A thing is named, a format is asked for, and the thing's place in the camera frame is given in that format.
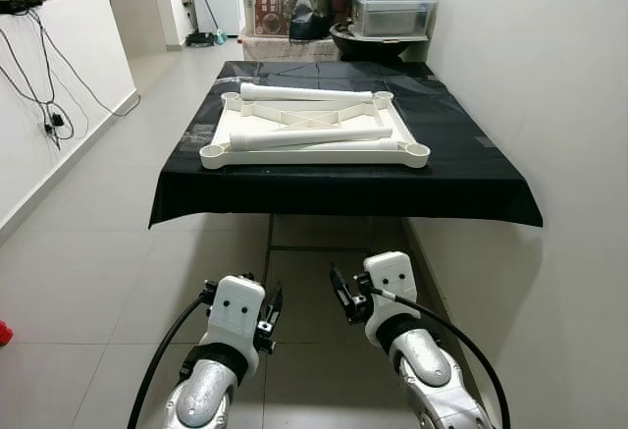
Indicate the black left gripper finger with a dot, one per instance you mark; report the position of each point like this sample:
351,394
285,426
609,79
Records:
276,301
246,278

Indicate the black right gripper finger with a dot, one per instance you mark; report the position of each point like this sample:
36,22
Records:
340,284

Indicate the black tablecloth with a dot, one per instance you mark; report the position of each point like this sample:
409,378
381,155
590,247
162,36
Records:
343,193

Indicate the white plastic table top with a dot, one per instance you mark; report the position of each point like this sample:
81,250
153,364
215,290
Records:
314,160

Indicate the patterned bench cloth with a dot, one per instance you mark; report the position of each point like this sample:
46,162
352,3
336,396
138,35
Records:
285,49

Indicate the black round basin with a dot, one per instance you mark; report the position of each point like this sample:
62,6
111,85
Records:
368,46

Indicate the floor mop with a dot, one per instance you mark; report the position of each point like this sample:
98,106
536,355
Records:
206,38

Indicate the black power adapter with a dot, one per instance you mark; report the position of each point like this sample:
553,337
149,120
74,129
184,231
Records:
57,118

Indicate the orange lid storage box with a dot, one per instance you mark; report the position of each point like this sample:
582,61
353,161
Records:
270,12

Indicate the clear plastic container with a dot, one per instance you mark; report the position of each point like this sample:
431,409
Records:
392,17

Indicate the white appliance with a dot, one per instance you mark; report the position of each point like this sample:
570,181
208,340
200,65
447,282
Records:
221,2

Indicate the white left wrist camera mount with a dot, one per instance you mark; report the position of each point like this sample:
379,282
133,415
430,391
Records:
235,311

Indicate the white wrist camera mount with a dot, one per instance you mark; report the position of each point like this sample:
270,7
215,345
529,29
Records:
235,311
391,277

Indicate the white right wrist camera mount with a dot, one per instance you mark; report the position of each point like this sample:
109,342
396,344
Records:
391,277

